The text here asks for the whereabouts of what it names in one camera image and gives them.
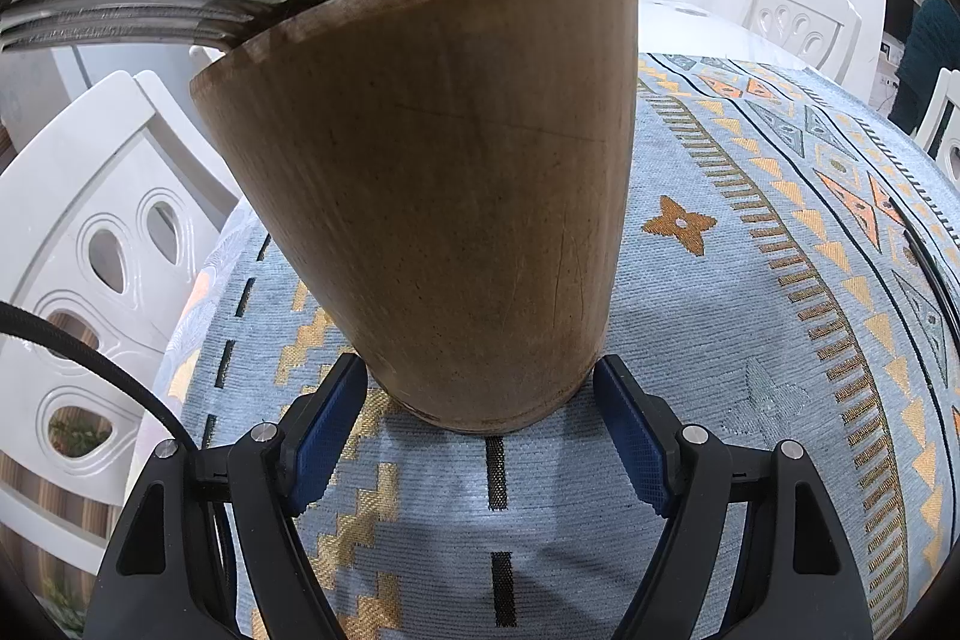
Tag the blue patterned table runner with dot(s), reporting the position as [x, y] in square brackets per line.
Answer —
[712, 325]

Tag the wooden utensil holder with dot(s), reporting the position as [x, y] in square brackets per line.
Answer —
[450, 197]

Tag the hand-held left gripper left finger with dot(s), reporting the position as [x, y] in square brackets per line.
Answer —
[330, 430]

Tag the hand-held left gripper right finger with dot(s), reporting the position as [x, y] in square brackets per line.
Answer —
[634, 437]

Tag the metal fork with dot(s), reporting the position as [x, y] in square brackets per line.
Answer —
[150, 3]

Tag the dark teal cloth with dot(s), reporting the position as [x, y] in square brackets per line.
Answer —
[930, 55]

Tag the pale floral tablecloth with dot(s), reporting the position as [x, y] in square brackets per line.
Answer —
[210, 265]

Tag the green plant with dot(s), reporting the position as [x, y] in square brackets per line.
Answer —
[75, 434]

